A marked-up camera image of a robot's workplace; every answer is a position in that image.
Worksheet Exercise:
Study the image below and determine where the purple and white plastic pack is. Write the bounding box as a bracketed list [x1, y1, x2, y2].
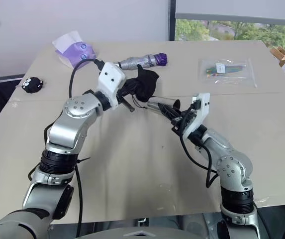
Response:
[52, 30, 96, 69]

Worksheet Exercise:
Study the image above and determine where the black drawstring pouch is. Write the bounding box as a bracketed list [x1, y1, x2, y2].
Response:
[131, 64, 161, 111]

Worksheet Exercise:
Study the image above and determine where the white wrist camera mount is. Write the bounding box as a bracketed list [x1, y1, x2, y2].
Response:
[96, 62, 127, 110]
[181, 92, 211, 142]

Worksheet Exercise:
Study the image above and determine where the small cardboard box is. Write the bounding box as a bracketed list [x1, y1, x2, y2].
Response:
[269, 46, 285, 68]

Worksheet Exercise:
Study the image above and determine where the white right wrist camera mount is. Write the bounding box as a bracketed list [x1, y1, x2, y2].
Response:
[181, 92, 211, 142]

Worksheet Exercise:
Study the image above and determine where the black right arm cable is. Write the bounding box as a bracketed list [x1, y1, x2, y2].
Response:
[179, 99, 219, 189]

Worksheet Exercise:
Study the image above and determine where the grey window roller blind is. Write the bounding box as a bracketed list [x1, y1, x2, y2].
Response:
[176, 0, 285, 26]

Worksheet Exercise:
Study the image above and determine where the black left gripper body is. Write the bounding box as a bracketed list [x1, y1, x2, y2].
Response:
[117, 79, 138, 100]

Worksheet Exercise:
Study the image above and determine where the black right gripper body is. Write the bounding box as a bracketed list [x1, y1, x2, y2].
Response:
[171, 107, 198, 133]

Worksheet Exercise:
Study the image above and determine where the silver robot torso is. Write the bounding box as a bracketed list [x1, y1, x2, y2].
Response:
[48, 212, 224, 239]

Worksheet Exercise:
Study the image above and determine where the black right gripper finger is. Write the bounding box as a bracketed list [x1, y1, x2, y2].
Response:
[161, 109, 183, 122]
[157, 102, 184, 118]

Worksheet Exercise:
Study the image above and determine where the black round plush toy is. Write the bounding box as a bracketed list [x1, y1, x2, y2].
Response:
[20, 77, 44, 94]

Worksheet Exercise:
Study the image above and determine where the shiny metal cup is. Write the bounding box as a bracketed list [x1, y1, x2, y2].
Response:
[147, 96, 182, 113]

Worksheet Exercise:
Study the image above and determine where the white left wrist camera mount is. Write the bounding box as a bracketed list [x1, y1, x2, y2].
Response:
[96, 62, 127, 110]

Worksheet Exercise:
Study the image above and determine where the silver umbrella with purple handle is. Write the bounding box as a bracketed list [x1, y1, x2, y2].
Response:
[114, 52, 169, 70]

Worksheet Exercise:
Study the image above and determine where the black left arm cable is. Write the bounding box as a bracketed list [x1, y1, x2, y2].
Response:
[27, 58, 103, 239]

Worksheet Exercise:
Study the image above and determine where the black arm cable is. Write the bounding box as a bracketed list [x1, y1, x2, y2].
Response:
[27, 58, 103, 239]
[179, 99, 219, 189]

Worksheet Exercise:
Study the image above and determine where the clear bag of coloured items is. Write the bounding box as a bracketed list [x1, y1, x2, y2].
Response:
[197, 58, 258, 88]

